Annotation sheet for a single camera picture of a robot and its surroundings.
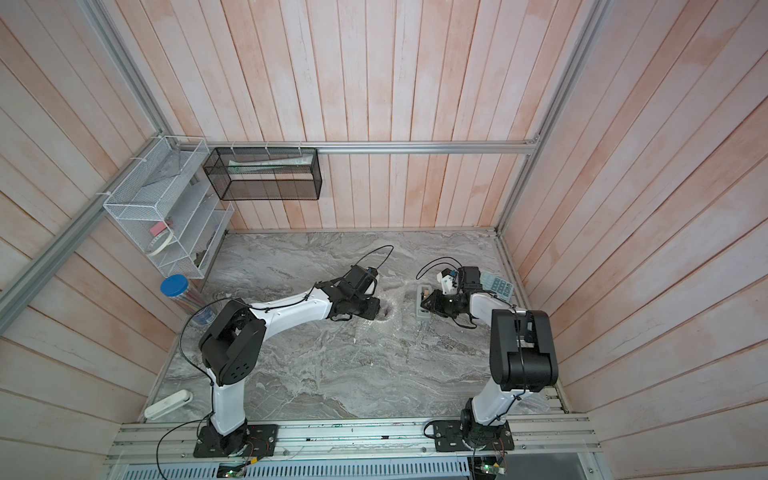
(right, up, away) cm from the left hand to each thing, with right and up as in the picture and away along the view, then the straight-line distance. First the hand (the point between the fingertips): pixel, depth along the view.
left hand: (372, 311), depth 92 cm
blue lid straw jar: (-53, +3, -7) cm, 53 cm away
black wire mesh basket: (-39, +47, +14) cm, 63 cm away
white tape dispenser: (+16, +5, +4) cm, 18 cm away
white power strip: (-53, -22, -16) cm, 59 cm away
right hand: (+17, +2, +3) cm, 18 cm away
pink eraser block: (-60, +25, -10) cm, 66 cm away
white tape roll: (-58, +18, -15) cm, 62 cm away
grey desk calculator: (+43, +7, +9) cm, 45 cm away
